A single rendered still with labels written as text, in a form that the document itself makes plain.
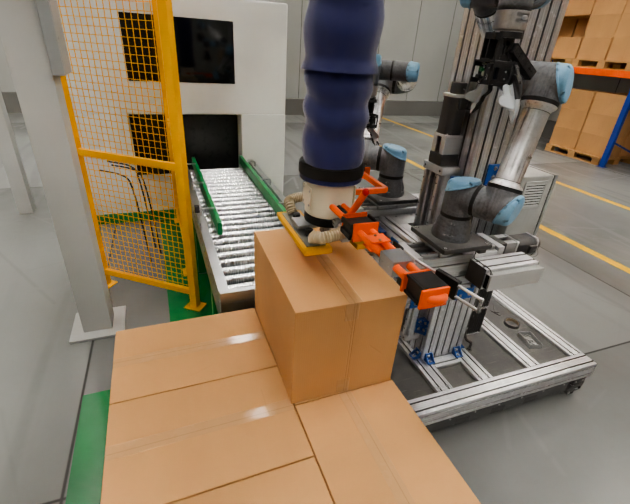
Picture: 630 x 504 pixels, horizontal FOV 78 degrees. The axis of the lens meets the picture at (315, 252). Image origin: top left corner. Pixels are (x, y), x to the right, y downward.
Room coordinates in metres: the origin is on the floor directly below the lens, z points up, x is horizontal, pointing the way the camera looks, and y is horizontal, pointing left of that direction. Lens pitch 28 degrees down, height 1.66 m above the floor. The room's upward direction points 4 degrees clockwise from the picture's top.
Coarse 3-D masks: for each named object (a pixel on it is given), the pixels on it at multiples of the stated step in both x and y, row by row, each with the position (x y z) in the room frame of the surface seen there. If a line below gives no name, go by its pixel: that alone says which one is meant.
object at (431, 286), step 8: (408, 272) 0.79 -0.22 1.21; (416, 272) 0.79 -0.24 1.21; (424, 272) 0.79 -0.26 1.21; (432, 272) 0.80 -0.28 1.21; (408, 280) 0.78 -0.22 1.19; (416, 280) 0.76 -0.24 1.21; (424, 280) 0.76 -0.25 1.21; (432, 280) 0.76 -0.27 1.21; (440, 280) 0.76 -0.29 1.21; (400, 288) 0.78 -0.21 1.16; (408, 288) 0.77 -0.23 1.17; (416, 288) 0.75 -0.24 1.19; (424, 288) 0.73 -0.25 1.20; (432, 288) 0.73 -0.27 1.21; (440, 288) 0.73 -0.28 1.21; (448, 288) 0.73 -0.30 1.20; (408, 296) 0.76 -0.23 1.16; (416, 296) 0.74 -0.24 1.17; (424, 296) 0.71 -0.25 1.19; (416, 304) 0.73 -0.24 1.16; (424, 304) 0.71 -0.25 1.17
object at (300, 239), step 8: (280, 216) 1.38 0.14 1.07; (288, 216) 1.37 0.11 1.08; (296, 216) 1.33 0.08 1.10; (288, 224) 1.31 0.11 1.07; (288, 232) 1.27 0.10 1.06; (296, 232) 1.23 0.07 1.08; (304, 232) 1.24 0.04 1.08; (296, 240) 1.19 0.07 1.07; (304, 240) 1.18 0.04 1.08; (304, 248) 1.13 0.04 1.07; (312, 248) 1.13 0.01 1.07; (320, 248) 1.13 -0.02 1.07; (328, 248) 1.14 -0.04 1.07
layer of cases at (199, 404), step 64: (192, 320) 1.36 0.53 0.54; (256, 320) 1.40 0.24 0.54; (128, 384) 0.98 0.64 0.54; (192, 384) 1.00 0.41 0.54; (256, 384) 1.02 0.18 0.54; (384, 384) 1.07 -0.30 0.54; (128, 448) 0.74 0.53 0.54; (192, 448) 0.75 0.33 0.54; (256, 448) 0.77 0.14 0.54; (320, 448) 0.78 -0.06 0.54; (384, 448) 0.80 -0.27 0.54
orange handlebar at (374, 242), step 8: (368, 176) 1.58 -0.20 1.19; (376, 184) 1.51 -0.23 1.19; (360, 192) 1.40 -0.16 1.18; (376, 192) 1.43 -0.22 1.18; (384, 192) 1.44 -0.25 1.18; (336, 208) 1.20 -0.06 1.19; (344, 208) 1.22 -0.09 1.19; (360, 232) 1.03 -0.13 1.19; (376, 232) 1.03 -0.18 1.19; (368, 240) 0.97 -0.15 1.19; (376, 240) 0.97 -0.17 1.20; (384, 240) 0.97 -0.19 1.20; (368, 248) 0.97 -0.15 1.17; (376, 248) 0.93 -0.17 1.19; (384, 248) 0.97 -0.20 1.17; (392, 248) 0.94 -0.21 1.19; (408, 264) 0.86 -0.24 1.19; (400, 272) 0.82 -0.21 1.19; (432, 296) 0.72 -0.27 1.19; (440, 296) 0.72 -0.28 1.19; (432, 304) 0.71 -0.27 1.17; (440, 304) 0.71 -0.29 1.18
